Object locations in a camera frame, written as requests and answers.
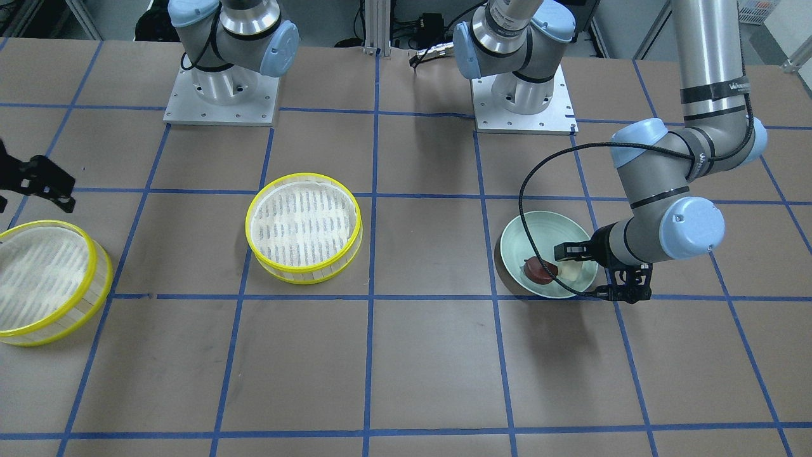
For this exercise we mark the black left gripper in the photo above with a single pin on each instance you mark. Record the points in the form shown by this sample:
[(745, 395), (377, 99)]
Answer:
[(600, 250)]

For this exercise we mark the brown bun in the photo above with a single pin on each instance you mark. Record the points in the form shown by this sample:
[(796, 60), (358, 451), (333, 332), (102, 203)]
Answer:
[(539, 271)]

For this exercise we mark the white bun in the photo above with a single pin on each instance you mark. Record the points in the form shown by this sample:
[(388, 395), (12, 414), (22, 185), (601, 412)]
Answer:
[(570, 270)]

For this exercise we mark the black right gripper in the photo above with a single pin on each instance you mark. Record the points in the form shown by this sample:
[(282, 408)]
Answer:
[(39, 183)]

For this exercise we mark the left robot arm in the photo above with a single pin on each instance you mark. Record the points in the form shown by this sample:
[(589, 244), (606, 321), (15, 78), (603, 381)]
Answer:
[(511, 52)]

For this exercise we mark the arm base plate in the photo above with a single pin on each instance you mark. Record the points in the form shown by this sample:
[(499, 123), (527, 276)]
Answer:
[(233, 97), (504, 104)]

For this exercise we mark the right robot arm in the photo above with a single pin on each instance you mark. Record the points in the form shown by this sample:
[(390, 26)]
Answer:
[(232, 49)]

